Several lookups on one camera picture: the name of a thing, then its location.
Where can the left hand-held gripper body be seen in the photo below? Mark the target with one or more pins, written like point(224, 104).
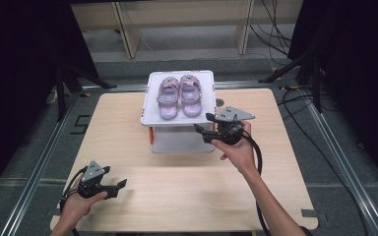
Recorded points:
point(92, 172)

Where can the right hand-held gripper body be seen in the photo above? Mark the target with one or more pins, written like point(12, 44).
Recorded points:
point(231, 131)

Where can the purple children's sandal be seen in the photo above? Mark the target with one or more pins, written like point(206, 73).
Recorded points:
point(190, 98)
point(168, 101)

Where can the white plastic storage box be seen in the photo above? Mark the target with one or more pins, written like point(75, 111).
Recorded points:
point(180, 141)

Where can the person's right hand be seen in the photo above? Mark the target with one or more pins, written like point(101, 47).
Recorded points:
point(241, 154)

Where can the person's left hand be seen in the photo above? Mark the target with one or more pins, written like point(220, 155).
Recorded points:
point(75, 208)

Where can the black metal stand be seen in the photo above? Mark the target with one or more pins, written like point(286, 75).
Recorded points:
point(61, 91)
point(315, 82)

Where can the light wooden bench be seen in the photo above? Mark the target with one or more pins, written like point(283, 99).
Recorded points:
point(183, 13)

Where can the black curtain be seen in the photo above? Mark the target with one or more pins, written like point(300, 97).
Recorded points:
point(361, 72)
point(19, 65)

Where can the metal floor rail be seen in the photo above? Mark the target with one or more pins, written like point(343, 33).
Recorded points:
point(344, 164)
point(36, 177)

